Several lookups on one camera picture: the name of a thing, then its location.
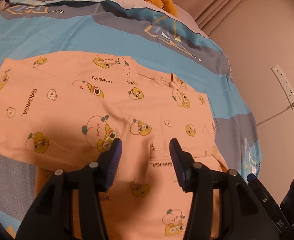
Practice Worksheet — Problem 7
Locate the white power cable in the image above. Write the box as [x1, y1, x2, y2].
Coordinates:
[255, 106, 294, 127]

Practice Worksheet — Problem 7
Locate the pink curtain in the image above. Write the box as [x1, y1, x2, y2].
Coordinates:
[159, 0, 265, 36]

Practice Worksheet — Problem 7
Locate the white wall power strip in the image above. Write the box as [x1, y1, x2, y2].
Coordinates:
[271, 64, 294, 109]

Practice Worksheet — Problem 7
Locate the orange plush toy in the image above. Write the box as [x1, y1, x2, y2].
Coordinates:
[144, 0, 178, 17]

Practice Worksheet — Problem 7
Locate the pink cartoon print baby garment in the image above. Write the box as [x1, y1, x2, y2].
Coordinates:
[0, 51, 227, 239]

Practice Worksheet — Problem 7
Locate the blue grey patterned duvet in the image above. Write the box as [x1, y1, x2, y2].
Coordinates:
[0, 0, 261, 233]

